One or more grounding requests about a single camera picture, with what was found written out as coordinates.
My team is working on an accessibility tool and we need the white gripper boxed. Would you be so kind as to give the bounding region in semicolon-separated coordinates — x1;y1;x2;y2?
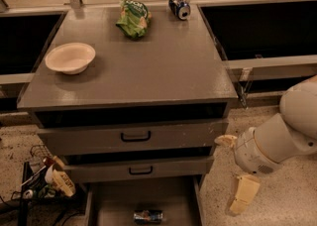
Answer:
215;127;281;215

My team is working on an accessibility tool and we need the redbull can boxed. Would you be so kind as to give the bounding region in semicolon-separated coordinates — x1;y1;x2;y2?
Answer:
134;209;163;225

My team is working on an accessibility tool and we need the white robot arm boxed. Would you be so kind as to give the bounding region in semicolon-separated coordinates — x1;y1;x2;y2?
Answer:
215;76;317;215

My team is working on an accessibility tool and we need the grey middle drawer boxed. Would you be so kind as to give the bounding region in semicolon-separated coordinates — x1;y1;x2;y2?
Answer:
64;156;213;183

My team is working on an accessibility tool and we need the grey top drawer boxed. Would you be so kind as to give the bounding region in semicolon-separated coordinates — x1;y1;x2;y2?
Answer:
38;120;228;156

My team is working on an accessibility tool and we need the grey drawer cabinet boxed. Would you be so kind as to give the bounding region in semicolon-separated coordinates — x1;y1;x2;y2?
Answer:
17;4;239;226

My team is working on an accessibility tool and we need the grey open bottom drawer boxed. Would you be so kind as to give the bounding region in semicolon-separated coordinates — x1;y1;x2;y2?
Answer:
84;176;205;226

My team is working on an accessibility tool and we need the blue pepsi can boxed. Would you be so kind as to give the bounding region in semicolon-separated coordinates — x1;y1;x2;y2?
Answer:
168;0;191;20

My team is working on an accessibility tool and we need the green chip bag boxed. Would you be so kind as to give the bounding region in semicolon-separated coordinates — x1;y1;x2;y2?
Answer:
116;0;152;40

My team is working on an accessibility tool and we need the white paper bowl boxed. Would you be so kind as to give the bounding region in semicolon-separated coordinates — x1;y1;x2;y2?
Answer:
45;43;96;74

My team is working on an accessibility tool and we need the black wire rack with items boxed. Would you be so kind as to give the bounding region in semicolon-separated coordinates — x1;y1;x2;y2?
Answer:
18;145;76;226

